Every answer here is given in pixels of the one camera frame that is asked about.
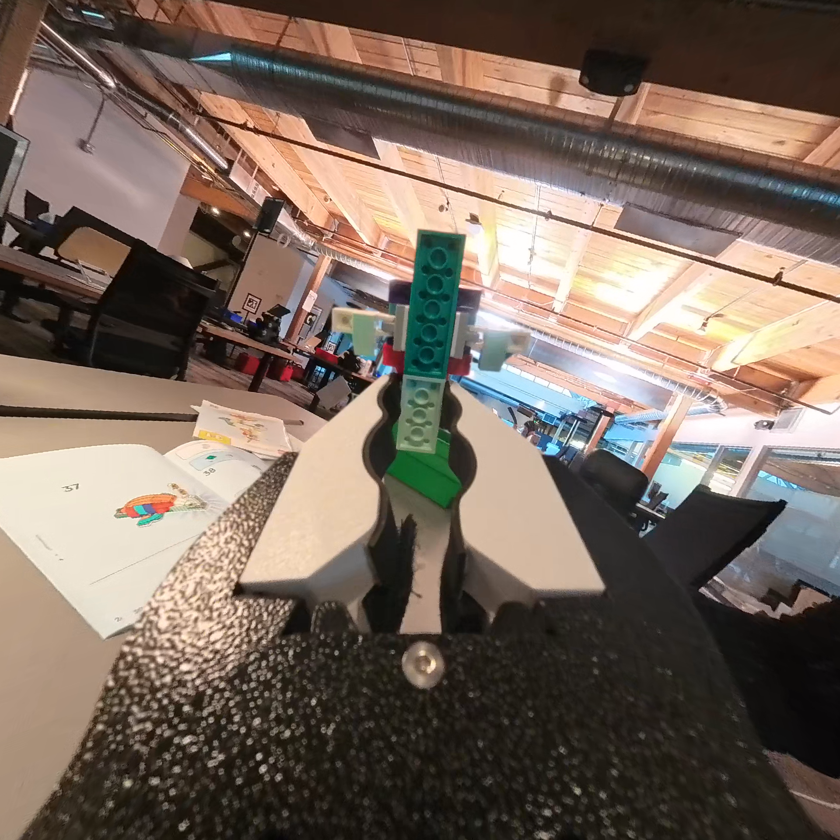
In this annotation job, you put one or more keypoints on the colourful lego model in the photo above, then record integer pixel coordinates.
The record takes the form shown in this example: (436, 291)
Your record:
(430, 308)

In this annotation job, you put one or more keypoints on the green plastic bin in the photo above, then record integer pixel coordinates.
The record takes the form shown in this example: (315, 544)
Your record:
(420, 476)

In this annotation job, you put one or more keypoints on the silver ventilation duct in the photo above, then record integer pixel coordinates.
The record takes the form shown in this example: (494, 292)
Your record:
(170, 118)

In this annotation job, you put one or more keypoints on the black spiral ventilation duct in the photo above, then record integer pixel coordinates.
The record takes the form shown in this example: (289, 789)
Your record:
(525, 138)

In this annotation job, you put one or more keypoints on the brown cardboard box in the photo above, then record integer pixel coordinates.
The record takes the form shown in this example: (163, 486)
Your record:
(797, 597)

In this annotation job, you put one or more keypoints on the wooden work table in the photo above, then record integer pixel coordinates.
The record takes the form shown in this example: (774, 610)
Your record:
(46, 275)

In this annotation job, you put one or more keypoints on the black ceiling mount box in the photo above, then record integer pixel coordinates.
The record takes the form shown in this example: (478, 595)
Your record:
(613, 71)

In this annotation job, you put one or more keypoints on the folded instruction leaflet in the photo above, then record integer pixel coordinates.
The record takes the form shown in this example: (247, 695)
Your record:
(243, 426)

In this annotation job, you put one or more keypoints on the wooden support post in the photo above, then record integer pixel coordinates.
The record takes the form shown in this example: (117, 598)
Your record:
(666, 433)

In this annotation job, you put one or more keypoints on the red storage bin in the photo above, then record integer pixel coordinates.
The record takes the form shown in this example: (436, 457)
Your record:
(253, 364)

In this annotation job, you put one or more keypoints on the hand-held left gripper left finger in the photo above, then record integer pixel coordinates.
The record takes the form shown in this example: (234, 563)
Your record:
(308, 518)

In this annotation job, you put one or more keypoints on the black mesh office chair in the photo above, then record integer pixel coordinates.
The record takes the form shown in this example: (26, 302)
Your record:
(151, 308)

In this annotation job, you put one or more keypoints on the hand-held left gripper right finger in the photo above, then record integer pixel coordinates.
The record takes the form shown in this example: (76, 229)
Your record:
(518, 525)

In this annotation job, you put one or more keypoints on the open lego instruction booklet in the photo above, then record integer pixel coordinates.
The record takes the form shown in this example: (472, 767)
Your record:
(79, 525)

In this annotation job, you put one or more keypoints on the black hanging speaker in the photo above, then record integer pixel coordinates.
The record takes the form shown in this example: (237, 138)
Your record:
(272, 215)

